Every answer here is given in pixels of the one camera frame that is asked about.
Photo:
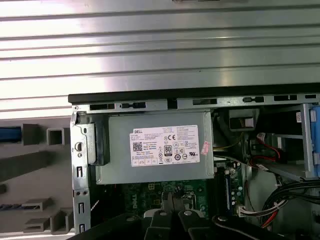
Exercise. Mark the grey metal drive cage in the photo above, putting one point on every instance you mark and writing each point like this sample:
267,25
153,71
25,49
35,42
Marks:
287,170

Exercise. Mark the grey power supply unit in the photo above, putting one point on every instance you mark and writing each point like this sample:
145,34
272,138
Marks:
120,155

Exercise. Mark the black open PC case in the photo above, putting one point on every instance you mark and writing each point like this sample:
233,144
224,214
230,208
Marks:
82,150

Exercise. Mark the grey parts rack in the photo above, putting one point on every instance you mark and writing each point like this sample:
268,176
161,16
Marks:
31,132

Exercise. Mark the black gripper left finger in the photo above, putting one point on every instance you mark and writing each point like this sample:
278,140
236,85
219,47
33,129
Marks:
157,225

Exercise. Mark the blue RAM stick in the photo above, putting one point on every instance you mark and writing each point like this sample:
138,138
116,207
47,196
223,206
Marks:
10,207

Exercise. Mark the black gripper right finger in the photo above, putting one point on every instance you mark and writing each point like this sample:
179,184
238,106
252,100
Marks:
195,227

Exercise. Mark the green motherboard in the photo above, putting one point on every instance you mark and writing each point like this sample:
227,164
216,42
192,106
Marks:
140,195

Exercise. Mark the hard disk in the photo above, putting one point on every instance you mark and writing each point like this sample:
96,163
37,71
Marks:
10,132

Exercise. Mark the blue drive cage latch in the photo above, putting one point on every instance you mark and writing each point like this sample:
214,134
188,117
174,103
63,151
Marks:
315,140

